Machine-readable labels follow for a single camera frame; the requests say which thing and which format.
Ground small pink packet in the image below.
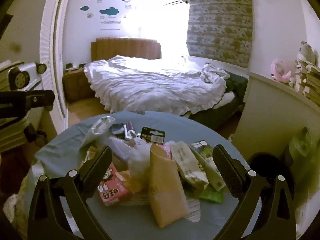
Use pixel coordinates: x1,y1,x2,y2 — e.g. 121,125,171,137
160,144,176,159

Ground grey white plush toy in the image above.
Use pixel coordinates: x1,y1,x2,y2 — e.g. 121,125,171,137
297,41,317,65

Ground brown nightstand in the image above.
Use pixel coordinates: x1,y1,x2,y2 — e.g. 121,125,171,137
62,69,96,103

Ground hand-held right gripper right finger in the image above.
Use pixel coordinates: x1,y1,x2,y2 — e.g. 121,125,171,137
212,144,297,240

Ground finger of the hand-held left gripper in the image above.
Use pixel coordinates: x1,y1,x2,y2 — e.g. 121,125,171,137
0,90,55,132

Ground green white snack packet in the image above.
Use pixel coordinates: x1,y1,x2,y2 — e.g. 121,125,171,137
189,140,225,192

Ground white ribbed suitcase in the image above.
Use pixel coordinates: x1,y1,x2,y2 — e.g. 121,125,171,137
0,60,63,153

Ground clear plastic bag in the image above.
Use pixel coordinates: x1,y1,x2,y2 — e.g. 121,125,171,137
80,115,115,155

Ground white striped cloth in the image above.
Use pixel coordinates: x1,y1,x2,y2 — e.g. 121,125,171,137
117,192,204,224

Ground dark packet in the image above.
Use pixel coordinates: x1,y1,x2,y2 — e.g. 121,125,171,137
111,124,126,139

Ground beige paper snack bag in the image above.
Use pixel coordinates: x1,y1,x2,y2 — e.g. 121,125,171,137
170,141,209,190

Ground white cabinet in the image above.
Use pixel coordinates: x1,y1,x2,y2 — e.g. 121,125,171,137
234,71,320,155

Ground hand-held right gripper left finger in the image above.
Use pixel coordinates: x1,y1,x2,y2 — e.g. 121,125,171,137
27,145,113,240

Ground pink plush toy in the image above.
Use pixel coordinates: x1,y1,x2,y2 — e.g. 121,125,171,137
270,59,292,83

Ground pink printed box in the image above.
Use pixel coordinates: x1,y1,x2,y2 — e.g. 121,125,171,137
96,164,130,207

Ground dark bed base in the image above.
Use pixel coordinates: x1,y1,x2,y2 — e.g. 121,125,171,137
187,90,248,132

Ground green plastic bag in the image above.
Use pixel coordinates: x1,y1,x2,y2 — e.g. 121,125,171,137
287,127,320,207

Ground dark green cloth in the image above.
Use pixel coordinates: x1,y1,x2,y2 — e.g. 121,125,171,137
225,74,248,100

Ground white louvered wardrobe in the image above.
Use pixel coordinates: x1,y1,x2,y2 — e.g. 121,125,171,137
39,0,75,130

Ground brown paper envelope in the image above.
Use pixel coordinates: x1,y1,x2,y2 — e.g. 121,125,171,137
148,144,189,228

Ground stack of books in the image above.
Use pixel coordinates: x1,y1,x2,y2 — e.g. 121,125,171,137
296,60,320,101

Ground floral patterned curtain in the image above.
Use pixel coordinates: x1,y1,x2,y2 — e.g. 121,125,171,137
186,0,253,68

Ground black bin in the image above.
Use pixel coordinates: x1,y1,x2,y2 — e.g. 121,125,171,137
246,151,288,180

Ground white pillow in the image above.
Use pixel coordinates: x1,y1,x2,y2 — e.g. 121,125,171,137
219,92,236,105

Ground brown padded headboard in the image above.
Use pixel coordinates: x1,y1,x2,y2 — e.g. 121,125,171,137
91,37,162,62

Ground white plastic bag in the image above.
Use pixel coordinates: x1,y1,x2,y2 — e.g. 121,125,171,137
110,136,150,180

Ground bed with white duvet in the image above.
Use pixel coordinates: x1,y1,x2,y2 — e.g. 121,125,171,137
84,55,240,117

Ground black barcode package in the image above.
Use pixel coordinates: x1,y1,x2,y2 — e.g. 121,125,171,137
140,127,166,144

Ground bright green packet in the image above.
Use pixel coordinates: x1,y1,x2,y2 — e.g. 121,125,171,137
185,187,224,204

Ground orange packet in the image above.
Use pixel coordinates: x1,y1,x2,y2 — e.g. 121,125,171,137
117,170,150,194

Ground cloud wall stickers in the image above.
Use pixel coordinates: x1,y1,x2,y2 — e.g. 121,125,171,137
80,0,133,32

